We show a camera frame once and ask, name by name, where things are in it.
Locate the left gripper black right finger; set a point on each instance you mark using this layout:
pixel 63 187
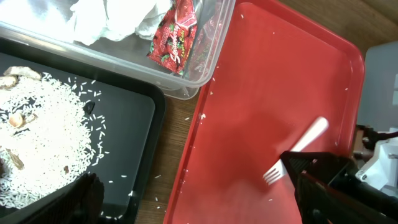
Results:
pixel 322 203

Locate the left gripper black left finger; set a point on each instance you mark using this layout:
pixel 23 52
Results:
pixel 78 202

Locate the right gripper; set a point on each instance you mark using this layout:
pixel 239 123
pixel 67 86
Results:
pixel 340 171

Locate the white plastic fork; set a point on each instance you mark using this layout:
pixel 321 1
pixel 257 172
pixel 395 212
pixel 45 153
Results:
pixel 316 129

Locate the white napkin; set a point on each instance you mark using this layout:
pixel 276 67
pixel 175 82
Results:
pixel 86 21

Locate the red snack wrapper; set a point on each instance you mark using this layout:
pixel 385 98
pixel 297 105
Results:
pixel 173 39

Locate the grey dishwasher rack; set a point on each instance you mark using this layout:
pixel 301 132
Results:
pixel 378 105

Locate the black waste tray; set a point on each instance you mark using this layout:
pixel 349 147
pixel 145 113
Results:
pixel 127 119

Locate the clear plastic waste bin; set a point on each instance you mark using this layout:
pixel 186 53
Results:
pixel 128 57

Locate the spilled rice in tray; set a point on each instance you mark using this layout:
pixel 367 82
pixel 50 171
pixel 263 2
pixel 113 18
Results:
pixel 50 135

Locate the red serving tray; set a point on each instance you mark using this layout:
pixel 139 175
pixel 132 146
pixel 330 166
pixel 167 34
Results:
pixel 278 72

